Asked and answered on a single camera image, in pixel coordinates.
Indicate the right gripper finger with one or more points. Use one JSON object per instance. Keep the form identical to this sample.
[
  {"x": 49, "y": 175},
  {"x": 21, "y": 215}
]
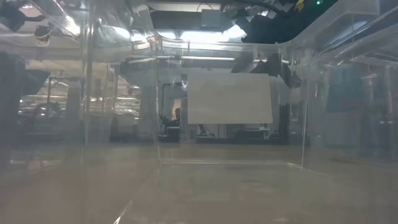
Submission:
[
  {"x": 267, "y": 65},
  {"x": 293, "y": 77}
]

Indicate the clear plastic bin with label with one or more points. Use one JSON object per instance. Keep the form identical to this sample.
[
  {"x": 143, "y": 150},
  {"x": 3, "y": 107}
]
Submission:
[{"x": 217, "y": 46}]

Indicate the white board panel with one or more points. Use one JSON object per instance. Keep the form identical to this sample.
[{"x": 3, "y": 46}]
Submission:
[{"x": 230, "y": 99}]

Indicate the long ceiling light tube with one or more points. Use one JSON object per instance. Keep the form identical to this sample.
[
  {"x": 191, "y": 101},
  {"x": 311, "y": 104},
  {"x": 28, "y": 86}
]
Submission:
[{"x": 208, "y": 58}]

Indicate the grey ceiling box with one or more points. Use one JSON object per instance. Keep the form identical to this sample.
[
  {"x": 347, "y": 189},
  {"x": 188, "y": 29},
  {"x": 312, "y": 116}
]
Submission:
[{"x": 211, "y": 18}]

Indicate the person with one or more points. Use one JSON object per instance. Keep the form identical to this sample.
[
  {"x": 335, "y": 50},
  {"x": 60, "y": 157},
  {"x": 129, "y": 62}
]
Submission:
[{"x": 177, "y": 113}]

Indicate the black yellow ceiling fixture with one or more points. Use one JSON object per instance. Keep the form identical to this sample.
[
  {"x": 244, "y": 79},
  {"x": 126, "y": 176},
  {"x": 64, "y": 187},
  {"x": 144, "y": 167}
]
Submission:
[{"x": 43, "y": 35}]

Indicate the dark blue panel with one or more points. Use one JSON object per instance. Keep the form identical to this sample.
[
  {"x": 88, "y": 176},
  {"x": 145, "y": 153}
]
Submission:
[{"x": 35, "y": 81}]

